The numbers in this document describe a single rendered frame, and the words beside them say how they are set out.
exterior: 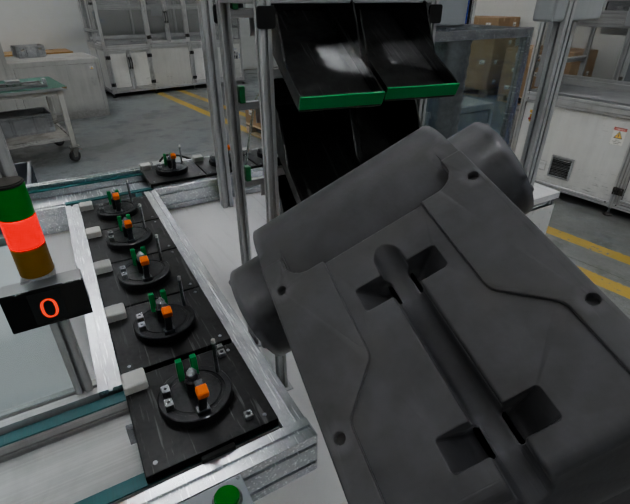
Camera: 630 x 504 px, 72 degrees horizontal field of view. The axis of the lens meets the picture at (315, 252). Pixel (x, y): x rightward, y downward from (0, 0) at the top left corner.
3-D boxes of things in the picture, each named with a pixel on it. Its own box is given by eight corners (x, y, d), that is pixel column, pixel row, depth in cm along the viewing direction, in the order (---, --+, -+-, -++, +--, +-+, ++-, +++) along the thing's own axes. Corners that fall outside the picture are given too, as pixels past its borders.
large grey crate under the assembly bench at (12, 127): (56, 131, 514) (51, 112, 503) (-4, 140, 482) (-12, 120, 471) (50, 125, 542) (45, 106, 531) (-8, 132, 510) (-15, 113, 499)
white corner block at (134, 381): (151, 394, 89) (147, 380, 87) (127, 403, 87) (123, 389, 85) (146, 379, 92) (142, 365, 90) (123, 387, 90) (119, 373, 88)
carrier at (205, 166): (257, 169, 206) (255, 143, 199) (207, 178, 195) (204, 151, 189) (239, 155, 224) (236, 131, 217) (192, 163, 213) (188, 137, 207)
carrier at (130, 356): (231, 344, 102) (226, 301, 95) (122, 383, 92) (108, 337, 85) (201, 292, 120) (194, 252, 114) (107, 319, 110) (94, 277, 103)
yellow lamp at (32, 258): (55, 274, 71) (45, 247, 68) (19, 282, 69) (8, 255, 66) (53, 260, 75) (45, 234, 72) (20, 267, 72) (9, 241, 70)
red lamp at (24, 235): (45, 247, 68) (35, 218, 66) (8, 255, 66) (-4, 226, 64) (44, 234, 72) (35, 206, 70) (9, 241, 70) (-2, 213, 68)
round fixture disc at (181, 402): (243, 409, 83) (242, 402, 82) (169, 441, 77) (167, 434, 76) (219, 363, 94) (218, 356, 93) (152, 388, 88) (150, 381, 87)
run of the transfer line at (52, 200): (475, 152, 258) (479, 131, 252) (13, 249, 158) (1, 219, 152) (428, 135, 289) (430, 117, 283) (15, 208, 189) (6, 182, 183)
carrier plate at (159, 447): (279, 425, 83) (278, 417, 81) (147, 485, 72) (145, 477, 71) (234, 348, 101) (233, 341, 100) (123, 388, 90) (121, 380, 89)
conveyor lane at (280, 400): (305, 450, 88) (304, 417, 83) (131, 537, 74) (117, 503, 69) (163, 218, 181) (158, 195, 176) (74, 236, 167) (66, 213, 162)
